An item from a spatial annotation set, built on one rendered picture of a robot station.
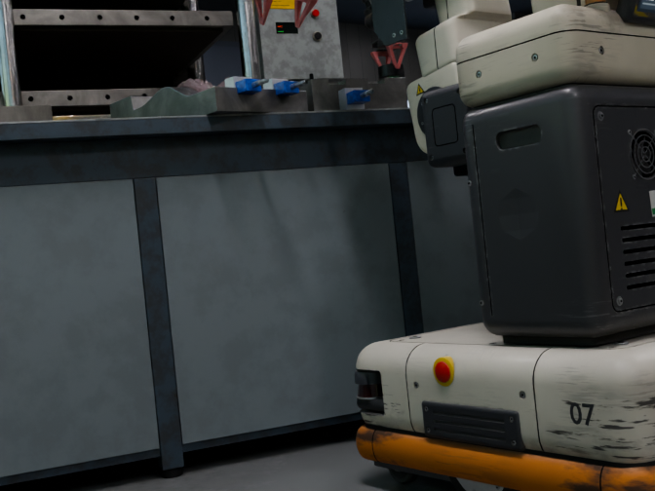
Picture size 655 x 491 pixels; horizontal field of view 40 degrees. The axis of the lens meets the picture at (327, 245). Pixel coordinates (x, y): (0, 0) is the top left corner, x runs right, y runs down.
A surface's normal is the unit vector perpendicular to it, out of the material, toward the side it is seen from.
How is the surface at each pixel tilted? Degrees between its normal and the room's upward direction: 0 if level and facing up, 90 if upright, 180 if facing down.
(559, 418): 90
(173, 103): 90
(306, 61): 90
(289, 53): 90
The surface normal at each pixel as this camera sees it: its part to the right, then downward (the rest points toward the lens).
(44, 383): 0.39, -0.04
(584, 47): 0.59, -0.07
